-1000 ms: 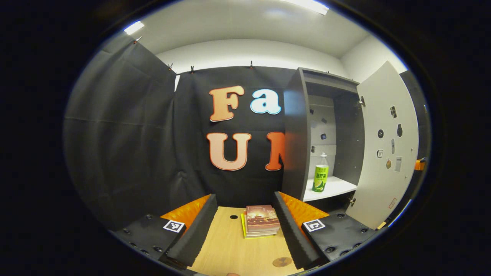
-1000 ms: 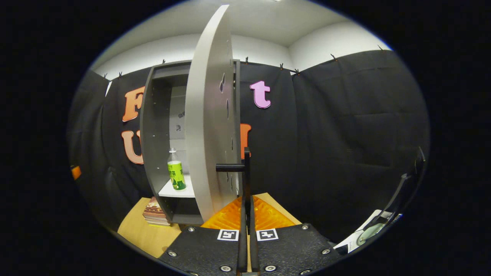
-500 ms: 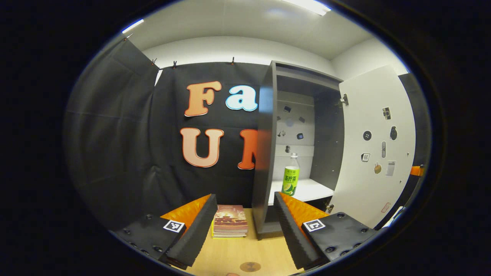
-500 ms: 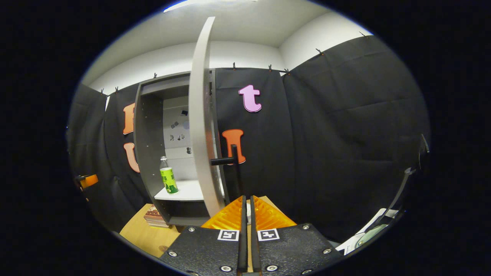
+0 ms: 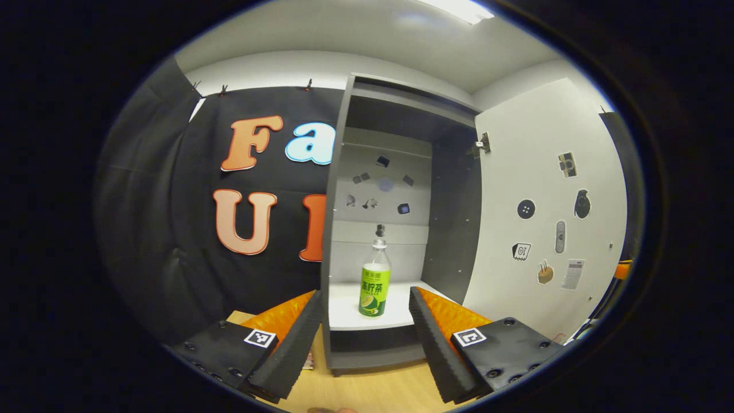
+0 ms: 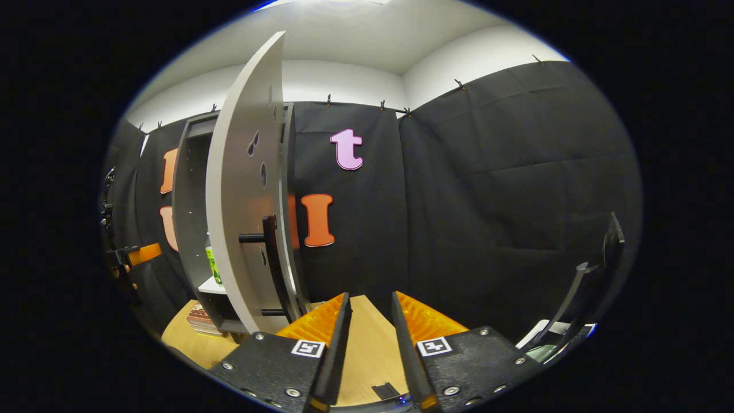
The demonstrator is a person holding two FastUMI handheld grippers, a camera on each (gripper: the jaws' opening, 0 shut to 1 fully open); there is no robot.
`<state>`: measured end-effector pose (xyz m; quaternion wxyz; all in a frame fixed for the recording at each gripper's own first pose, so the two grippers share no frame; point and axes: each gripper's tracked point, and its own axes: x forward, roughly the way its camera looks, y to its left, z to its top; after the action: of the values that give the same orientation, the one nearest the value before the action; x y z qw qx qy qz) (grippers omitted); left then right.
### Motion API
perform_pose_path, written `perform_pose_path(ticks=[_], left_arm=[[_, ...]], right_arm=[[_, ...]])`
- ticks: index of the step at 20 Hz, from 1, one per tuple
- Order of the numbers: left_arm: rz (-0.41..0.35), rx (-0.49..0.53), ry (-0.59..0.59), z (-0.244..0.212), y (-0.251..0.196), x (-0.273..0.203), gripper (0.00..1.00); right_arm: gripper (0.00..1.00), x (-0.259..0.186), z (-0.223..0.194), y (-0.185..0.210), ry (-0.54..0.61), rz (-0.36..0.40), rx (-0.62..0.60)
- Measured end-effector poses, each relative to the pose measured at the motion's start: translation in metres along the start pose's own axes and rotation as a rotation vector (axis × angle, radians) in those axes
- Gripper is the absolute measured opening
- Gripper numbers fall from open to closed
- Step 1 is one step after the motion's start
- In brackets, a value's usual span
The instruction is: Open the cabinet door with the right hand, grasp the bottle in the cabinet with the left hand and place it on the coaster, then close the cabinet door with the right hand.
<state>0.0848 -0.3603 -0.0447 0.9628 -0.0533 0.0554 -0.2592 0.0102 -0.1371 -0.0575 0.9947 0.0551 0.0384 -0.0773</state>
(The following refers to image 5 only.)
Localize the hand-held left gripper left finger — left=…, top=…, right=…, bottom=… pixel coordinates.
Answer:
left=170, top=290, right=324, bottom=405

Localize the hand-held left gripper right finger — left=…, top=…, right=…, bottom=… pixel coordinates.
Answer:
left=408, top=286, right=567, bottom=405

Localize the green label drink bottle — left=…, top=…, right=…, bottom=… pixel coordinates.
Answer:
left=358, top=225, right=392, bottom=317

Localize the dark grey cabinet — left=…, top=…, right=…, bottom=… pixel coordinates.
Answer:
left=320, top=73, right=483, bottom=376

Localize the beige cabinet door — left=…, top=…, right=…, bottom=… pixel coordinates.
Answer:
left=462, top=77, right=628, bottom=345

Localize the metal cabinet hinge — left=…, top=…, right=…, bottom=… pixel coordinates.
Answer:
left=467, top=132, right=492, bottom=158

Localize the black backdrop cloth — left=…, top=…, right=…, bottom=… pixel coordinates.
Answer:
left=95, top=54, right=646, bottom=345

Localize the ceiling light panel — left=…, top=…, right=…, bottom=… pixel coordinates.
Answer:
left=424, top=0, right=495, bottom=25

